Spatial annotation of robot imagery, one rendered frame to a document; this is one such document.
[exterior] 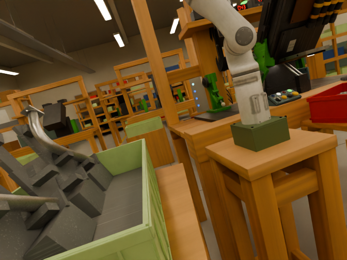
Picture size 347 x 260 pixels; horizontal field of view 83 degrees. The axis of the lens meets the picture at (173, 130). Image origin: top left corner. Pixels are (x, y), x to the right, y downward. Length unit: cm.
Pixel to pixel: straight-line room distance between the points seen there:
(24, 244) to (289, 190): 69
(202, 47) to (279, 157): 117
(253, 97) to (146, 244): 56
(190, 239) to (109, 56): 1136
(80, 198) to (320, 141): 71
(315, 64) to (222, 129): 139
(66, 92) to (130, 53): 397
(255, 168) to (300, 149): 16
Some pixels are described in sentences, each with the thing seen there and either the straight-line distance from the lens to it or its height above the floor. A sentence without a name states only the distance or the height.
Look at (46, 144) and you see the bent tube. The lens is 73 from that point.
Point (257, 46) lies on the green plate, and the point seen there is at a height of 125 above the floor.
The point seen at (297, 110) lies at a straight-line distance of 122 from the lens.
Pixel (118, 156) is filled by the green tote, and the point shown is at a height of 92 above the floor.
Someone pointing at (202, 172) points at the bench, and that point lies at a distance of 100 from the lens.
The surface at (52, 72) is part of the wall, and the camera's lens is 1236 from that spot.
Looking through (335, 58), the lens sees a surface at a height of 82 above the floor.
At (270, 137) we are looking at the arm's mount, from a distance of 73.
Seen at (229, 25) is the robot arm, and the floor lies 126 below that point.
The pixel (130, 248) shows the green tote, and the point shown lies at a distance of 29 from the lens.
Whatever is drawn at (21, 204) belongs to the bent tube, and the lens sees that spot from 49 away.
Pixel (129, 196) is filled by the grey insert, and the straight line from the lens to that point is 64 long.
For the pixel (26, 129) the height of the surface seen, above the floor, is 113.
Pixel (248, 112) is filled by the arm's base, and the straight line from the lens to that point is 73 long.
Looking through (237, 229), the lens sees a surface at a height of 47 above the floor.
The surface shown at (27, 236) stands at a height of 92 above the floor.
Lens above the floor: 111
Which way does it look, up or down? 10 degrees down
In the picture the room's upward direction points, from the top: 16 degrees counter-clockwise
